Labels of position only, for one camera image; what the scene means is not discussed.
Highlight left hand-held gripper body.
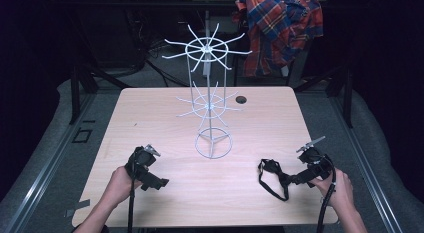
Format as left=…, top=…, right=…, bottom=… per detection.
left=124, top=144, right=162, bottom=185

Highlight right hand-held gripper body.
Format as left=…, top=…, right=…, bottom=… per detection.
left=295, top=135, right=335, bottom=181

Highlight black strap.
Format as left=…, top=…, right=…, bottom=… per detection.
left=257, top=158, right=296, bottom=203

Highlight person's left hand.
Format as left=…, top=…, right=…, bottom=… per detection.
left=107, top=164, right=144, bottom=208

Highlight person's right hand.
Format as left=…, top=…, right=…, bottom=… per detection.
left=309, top=167, right=355, bottom=211

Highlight grey tape strip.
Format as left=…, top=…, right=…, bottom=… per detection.
left=63, top=198, right=92, bottom=219

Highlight red blue plaid shirt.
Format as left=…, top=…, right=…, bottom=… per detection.
left=232, top=0, right=325, bottom=78

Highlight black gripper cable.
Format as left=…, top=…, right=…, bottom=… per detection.
left=315, top=154, right=337, bottom=233
left=126, top=148, right=141, bottom=233

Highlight aluminium floor rail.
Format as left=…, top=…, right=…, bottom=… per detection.
left=329, top=96, right=404, bottom=233
left=3, top=92, right=98, bottom=233

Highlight white wire display rack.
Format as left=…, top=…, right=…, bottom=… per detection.
left=161, top=22, right=254, bottom=160

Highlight black metal stand post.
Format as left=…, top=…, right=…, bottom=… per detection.
left=69, top=64, right=82, bottom=126

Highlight grey metal post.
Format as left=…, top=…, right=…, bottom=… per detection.
left=202, top=9, right=212, bottom=77

